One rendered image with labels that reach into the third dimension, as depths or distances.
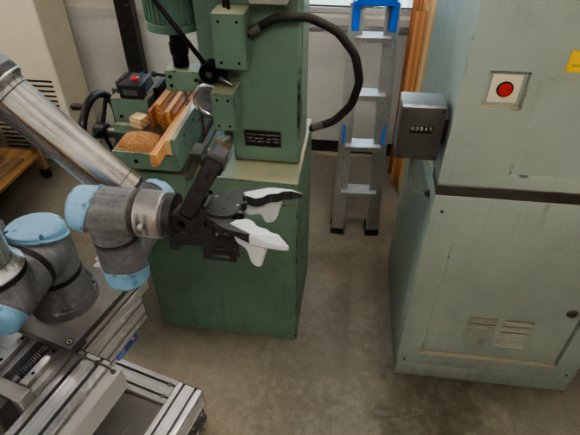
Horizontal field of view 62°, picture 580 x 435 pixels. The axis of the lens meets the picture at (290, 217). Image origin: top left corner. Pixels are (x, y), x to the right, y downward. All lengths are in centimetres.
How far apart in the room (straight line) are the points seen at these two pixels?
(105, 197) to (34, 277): 33
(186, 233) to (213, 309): 130
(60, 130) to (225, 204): 32
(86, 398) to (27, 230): 38
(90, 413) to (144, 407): 59
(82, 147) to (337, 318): 152
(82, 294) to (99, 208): 45
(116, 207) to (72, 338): 48
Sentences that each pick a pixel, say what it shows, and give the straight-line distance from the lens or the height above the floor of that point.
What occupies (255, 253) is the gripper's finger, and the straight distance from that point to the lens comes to 69.
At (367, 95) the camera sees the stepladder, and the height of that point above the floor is 75.
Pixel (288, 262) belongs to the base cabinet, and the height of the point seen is 45.
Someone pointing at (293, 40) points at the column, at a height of 121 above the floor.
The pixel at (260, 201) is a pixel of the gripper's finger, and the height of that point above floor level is 123.
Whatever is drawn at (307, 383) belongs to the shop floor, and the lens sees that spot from 198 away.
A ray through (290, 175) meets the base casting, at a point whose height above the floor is 80.
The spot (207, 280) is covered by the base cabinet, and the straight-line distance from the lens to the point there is 191.
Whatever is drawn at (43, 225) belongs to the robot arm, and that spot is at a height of 105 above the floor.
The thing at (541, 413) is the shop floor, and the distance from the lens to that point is 213.
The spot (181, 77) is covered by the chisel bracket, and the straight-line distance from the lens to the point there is 165.
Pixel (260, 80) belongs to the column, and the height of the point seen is 109.
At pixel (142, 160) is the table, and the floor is 88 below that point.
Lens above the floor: 169
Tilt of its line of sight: 39 degrees down
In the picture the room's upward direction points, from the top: straight up
